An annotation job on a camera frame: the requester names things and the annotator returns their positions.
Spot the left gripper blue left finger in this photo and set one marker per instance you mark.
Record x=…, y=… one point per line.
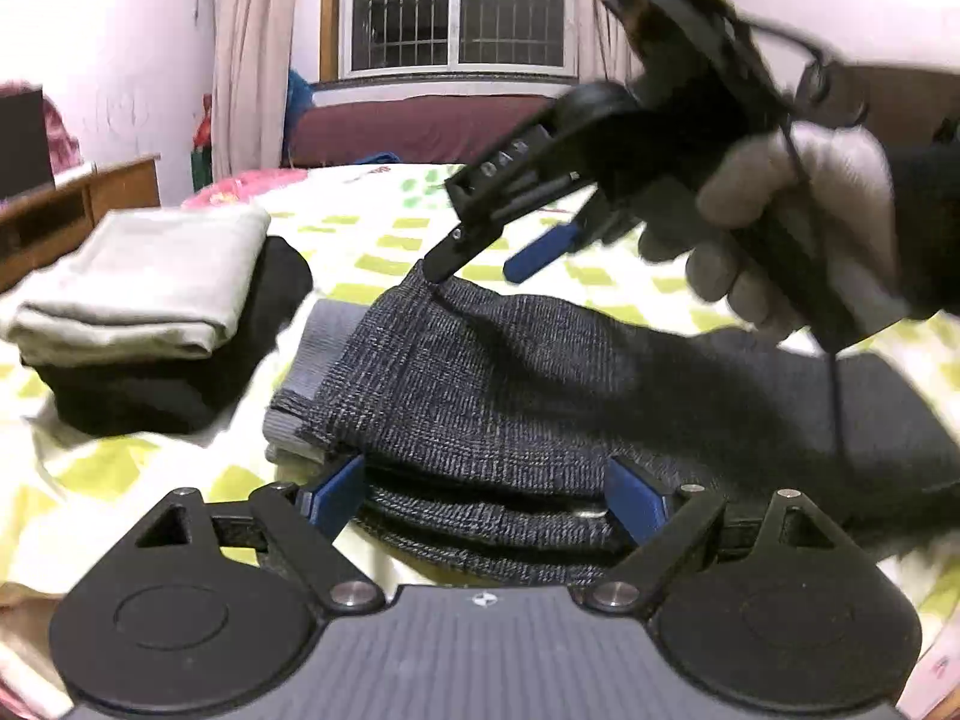
x=328, y=500

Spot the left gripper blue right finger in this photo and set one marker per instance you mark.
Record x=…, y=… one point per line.
x=643, y=498

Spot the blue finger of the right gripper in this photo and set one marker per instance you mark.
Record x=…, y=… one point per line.
x=457, y=249
x=555, y=243

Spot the dark grey checked pants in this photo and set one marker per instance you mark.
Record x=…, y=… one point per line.
x=488, y=421

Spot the white gloved right hand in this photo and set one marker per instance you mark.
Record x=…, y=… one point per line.
x=831, y=191

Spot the folded black garment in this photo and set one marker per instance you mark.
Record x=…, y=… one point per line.
x=183, y=396

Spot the pink floral blanket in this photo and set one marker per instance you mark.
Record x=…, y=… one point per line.
x=243, y=187

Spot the barred window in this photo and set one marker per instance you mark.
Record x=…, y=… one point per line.
x=373, y=39

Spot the wooden headboard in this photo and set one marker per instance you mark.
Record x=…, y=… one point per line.
x=901, y=106

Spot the green white checkered bedsheet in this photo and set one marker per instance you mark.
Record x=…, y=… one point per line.
x=66, y=498

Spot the folded beige garment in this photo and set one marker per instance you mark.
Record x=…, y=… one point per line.
x=146, y=284

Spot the beige curtain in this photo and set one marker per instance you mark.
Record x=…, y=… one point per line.
x=250, y=75

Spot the wooden desk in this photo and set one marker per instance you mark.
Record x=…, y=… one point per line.
x=38, y=229

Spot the black monitor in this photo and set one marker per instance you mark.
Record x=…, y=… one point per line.
x=24, y=149

